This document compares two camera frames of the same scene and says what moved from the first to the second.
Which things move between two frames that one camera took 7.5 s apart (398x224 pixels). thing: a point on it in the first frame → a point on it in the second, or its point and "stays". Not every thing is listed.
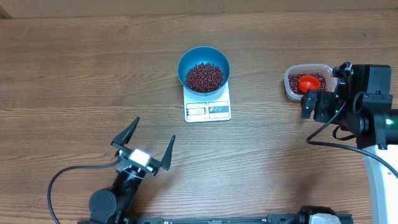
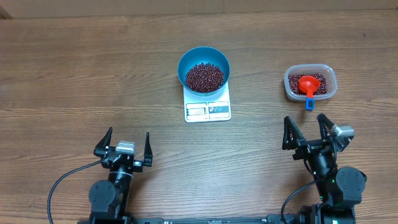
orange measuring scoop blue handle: x=306 y=82 stays
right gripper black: x=315 y=104 → x=313 y=149
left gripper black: x=165 y=163 → x=138 y=167
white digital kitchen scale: x=214 y=107 stays
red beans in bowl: x=204 y=78 stays
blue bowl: x=203 y=71 stays
